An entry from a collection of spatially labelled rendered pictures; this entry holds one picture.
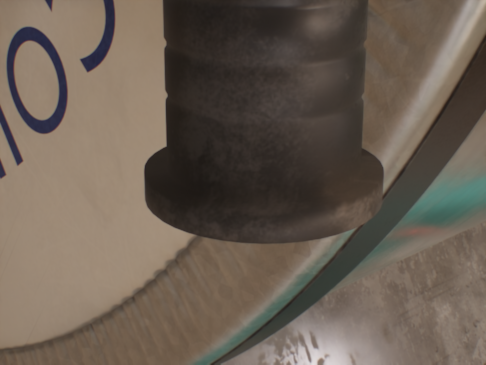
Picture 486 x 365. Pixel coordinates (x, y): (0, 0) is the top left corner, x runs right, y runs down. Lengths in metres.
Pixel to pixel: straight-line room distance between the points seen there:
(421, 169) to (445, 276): 1.71
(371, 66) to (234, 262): 0.12
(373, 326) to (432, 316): 0.17
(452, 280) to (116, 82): 1.68
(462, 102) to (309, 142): 0.21
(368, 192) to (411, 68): 0.18
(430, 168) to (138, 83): 0.14
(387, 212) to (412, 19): 0.09
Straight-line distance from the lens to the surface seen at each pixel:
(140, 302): 0.50
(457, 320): 2.12
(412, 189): 0.40
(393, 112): 0.36
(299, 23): 0.16
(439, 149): 0.39
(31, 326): 0.60
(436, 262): 2.09
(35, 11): 0.52
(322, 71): 0.16
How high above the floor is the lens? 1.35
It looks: 50 degrees down
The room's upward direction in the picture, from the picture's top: 75 degrees clockwise
